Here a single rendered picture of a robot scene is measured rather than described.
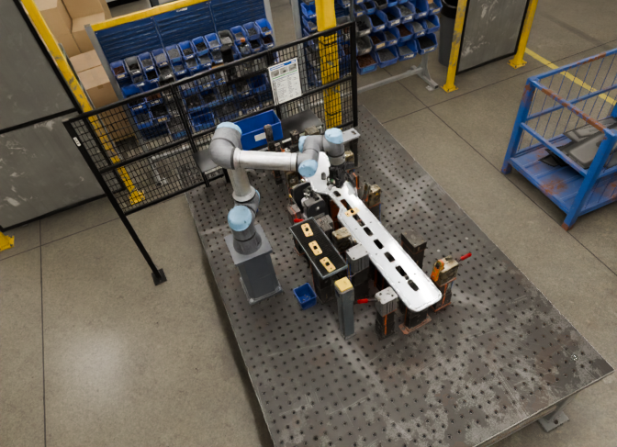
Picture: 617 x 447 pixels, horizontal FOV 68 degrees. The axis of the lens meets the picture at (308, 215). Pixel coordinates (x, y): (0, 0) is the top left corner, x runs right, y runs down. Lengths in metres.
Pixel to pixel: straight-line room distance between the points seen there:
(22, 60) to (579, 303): 4.24
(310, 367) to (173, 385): 1.24
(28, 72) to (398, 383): 3.21
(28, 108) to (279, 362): 2.71
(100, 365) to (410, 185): 2.52
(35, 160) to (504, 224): 3.84
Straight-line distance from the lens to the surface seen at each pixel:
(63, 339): 3.96
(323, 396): 2.40
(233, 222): 2.25
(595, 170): 3.71
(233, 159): 1.96
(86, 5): 6.57
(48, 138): 4.22
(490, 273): 2.82
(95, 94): 5.01
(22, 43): 3.86
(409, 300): 2.28
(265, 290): 2.64
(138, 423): 3.40
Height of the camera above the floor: 2.94
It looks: 48 degrees down
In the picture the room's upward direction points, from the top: 8 degrees counter-clockwise
